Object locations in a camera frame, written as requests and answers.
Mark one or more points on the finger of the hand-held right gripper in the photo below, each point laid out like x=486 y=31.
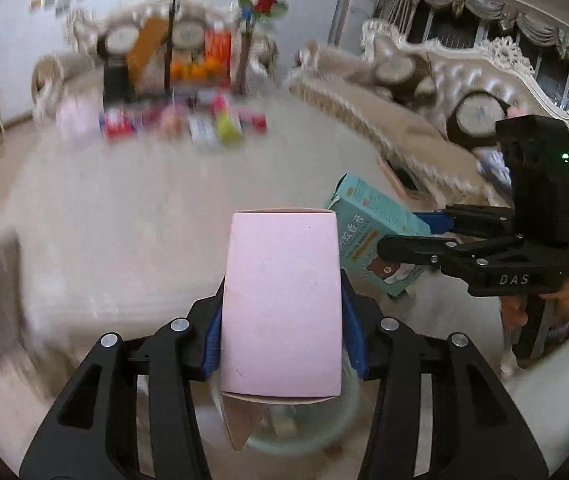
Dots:
x=414 y=249
x=479 y=220

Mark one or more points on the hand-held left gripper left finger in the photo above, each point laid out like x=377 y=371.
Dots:
x=211 y=345

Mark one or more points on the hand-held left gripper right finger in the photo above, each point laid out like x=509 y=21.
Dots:
x=352 y=332

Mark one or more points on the teal carton box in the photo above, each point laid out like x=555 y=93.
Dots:
x=364 y=220

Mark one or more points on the pink carton box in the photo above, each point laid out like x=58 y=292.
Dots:
x=279 y=300

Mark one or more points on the person's right hand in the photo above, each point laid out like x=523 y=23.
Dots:
x=561 y=305

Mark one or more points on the grey blue cloth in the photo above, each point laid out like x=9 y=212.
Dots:
x=494 y=170

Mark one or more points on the brown round-pattern cushion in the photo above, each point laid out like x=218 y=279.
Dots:
x=402 y=72
x=476 y=117

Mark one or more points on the beige quilted sofa cover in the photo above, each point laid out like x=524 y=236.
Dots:
x=364 y=110

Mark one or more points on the ornate cream long sofa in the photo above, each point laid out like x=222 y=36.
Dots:
x=464 y=70

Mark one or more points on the ornate cream coffee table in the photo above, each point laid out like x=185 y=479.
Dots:
x=114 y=200

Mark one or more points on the grey draped curtain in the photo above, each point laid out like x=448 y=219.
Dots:
x=489 y=15

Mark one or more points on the flat red packet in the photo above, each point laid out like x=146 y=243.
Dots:
x=253 y=121

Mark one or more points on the white blue packet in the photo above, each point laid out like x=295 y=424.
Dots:
x=202 y=130

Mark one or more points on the yellow green packet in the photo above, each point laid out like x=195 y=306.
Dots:
x=228 y=122

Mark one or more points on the white door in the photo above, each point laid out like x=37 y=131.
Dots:
x=354 y=17

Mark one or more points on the red blue crumpled wrapper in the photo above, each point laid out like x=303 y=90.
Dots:
x=117 y=125

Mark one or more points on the dark glass vase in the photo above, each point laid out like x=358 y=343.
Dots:
x=243 y=60

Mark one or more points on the white tissue pack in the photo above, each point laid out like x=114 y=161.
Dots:
x=77 y=117

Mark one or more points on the orange fruit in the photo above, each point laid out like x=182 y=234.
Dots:
x=195 y=71
x=212 y=67
x=178 y=71

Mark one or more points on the black square box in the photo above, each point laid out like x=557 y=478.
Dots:
x=115 y=80

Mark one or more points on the red gift box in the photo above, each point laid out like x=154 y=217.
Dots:
x=218 y=46

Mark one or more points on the red rose bouquet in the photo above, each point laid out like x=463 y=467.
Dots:
x=264 y=0

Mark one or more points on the yellow paper bag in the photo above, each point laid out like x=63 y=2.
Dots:
x=147 y=50

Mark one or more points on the ornate cream armchair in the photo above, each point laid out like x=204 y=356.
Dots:
x=64 y=70

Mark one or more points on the black phone tripod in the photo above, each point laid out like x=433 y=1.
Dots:
x=170 y=35

